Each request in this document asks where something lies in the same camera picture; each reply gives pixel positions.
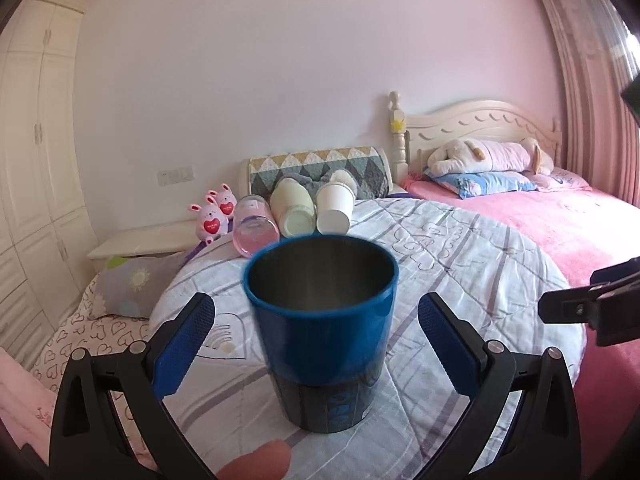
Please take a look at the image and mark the blue black metal cup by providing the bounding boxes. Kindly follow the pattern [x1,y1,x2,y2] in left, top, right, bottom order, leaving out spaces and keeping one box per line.
[242,235,399,434]

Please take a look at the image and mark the white paper cup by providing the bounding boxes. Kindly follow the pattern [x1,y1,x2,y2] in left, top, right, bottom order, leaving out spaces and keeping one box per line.
[316,182,356,235]

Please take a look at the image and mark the pale green cup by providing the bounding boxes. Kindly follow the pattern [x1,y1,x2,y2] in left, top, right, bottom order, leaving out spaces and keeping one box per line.
[269,177,316,238]

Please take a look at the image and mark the person's left hand thumb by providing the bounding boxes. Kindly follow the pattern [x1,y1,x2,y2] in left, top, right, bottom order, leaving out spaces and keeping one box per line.
[216,440,292,480]

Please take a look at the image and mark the pink bed cover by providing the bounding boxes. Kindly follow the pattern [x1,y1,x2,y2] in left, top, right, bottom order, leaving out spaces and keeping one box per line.
[401,177,639,474]

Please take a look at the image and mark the folded pink blanket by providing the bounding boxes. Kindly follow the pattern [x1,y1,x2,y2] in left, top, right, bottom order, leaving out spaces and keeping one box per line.
[1,349,56,479]

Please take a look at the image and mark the heart pattern bed sheet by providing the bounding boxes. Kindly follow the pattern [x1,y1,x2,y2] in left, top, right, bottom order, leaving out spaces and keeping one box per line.
[27,274,151,396]

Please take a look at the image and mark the grey flower pillow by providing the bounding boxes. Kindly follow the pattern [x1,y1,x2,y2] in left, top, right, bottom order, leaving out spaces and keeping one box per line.
[89,252,186,318]

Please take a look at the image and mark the blue cartoon pillow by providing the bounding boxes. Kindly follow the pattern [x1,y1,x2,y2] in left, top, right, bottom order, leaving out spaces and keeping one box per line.
[423,170,537,200]

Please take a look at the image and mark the white pink dog plush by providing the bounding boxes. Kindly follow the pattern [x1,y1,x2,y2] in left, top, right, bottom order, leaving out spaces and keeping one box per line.
[426,138,554,177]

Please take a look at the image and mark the cream wardrobe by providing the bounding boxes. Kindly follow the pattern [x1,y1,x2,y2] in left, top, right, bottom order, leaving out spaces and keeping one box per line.
[1,0,96,368]

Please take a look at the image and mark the diamond pattern quilted cushion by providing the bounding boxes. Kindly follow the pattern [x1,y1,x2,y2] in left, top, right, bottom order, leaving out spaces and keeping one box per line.
[239,146,394,198]

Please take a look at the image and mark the cream bed headboard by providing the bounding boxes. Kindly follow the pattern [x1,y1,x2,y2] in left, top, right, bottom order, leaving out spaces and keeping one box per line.
[387,91,562,184]

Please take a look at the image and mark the pink curtain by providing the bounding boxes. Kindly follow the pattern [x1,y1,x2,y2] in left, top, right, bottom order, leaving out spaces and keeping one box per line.
[540,0,639,206]

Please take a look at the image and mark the grey cat plush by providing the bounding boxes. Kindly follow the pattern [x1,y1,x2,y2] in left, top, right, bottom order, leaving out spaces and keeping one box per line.
[278,169,358,200]

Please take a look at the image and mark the cream bedside cabinet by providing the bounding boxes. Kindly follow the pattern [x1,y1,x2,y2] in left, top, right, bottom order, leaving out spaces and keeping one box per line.
[88,221,200,261]

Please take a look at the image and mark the purple pillow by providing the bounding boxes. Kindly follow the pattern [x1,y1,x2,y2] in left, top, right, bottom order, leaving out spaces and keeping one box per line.
[182,233,232,266]

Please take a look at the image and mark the clear jar with pink sugar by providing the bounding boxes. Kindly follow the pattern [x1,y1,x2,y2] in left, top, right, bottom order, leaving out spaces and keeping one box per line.
[232,195,280,258]

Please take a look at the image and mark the pink rabbit plush front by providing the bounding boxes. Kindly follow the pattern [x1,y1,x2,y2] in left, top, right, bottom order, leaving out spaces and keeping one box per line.
[190,196,229,246]

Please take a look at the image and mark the pink rabbit plush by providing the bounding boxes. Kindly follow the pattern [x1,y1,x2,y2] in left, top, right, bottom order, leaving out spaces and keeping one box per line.
[190,196,229,246]
[207,183,238,232]

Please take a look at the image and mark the pink rabbit plush rear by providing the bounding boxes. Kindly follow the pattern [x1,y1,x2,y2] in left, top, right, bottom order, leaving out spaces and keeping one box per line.
[207,183,238,232]

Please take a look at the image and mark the wall switch panel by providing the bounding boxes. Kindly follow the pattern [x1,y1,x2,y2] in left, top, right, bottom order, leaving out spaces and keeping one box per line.
[156,166,194,186]

